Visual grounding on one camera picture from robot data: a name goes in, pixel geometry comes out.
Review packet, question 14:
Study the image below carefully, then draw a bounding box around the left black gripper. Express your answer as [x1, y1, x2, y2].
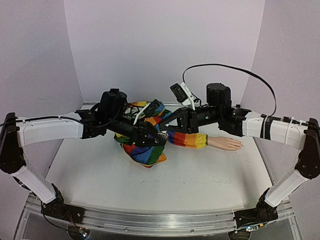
[107, 113, 168, 148]

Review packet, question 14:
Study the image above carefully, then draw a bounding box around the small nail polish bottle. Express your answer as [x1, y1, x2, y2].
[157, 131, 169, 141]

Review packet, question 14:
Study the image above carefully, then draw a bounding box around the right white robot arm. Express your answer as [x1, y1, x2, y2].
[159, 83, 320, 229]

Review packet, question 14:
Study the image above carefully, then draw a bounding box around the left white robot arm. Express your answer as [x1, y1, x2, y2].
[0, 88, 168, 224]

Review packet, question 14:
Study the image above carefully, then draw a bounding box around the rainbow striped cloth garment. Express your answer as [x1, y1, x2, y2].
[113, 100, 210, 169]

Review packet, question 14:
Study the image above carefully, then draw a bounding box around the mannequin hand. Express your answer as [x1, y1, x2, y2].
[207, 136, 243, 151]

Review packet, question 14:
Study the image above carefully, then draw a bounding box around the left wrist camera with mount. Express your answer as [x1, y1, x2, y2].
[133, 99, 162, 125]

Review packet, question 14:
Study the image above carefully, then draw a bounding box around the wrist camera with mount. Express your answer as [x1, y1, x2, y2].
[170, 82, 197, 111]
[133, 99, 162, 125]

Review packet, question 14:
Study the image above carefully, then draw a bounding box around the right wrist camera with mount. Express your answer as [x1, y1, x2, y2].
[170, 82, 197, 111]

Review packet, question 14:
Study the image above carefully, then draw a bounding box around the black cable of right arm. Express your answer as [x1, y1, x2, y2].
[182, 63, 278, 117]

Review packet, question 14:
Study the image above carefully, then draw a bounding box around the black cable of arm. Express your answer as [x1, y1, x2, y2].
[41, 212, 76, 230]
[182, 63, 278, 117]

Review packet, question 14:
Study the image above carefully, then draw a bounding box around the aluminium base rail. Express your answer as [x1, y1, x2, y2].
[24, 199, 293, 232]

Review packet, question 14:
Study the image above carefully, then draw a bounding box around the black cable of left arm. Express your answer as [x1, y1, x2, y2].
[41, 212, 76, 230]

